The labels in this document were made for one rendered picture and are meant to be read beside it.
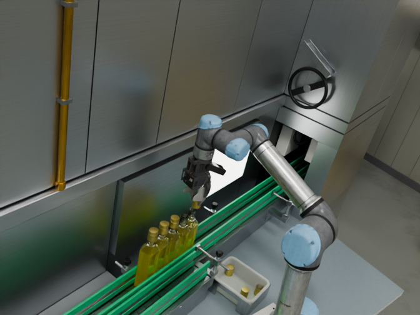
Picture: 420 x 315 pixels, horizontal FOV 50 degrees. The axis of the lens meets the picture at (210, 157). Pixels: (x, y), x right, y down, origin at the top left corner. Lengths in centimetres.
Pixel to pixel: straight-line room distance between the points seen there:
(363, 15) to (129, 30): 121
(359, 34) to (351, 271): 116
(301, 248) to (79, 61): 82
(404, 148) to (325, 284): 309
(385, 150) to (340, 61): 310
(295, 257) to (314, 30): 124
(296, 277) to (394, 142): 385
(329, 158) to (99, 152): 133
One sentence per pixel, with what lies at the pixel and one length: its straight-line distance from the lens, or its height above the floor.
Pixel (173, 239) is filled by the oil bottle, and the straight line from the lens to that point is 174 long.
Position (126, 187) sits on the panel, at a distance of 159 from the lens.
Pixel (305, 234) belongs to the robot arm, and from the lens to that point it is 139.
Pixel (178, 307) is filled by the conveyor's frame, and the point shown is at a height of 87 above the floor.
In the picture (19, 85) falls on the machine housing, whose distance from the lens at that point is 116.
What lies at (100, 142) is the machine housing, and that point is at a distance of 143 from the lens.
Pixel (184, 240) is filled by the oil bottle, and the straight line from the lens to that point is 181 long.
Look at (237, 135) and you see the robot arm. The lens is 150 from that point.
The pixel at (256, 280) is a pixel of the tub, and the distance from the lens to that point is 207.
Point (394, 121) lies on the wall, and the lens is 518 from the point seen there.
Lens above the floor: 222
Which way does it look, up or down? 30 degrees down
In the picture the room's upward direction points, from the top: 14 degrees clockwise
